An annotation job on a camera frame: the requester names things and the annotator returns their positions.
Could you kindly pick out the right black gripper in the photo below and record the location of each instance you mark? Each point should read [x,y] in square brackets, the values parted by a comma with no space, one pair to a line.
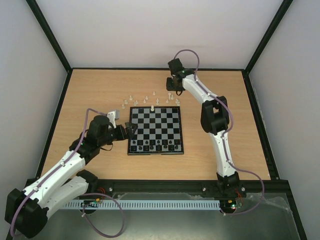
[170,85]

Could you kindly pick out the black and white chessboard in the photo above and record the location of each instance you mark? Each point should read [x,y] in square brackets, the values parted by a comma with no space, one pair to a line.
[164,123]

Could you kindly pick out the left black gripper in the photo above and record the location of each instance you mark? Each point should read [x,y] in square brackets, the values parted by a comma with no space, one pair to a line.
[130,134]

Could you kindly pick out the white chess piece cluster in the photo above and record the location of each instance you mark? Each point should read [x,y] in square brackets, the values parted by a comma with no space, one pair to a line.
[170,96]

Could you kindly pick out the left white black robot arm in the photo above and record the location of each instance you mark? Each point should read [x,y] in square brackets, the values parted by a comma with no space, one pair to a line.
[29,210]

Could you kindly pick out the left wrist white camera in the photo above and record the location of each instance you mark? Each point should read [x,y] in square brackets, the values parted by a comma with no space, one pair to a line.
[113,116]

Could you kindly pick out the black aluminium frame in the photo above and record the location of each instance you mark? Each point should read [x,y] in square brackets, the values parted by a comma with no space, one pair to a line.
[274,185]

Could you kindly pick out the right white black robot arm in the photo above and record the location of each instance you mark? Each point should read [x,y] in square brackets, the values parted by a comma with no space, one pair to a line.
[214,119]

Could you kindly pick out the white slotted cable duct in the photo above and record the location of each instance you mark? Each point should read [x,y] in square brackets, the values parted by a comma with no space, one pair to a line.
[144,205]

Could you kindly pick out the white chess piece far right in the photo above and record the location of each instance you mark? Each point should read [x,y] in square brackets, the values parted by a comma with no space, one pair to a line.
[177,101]

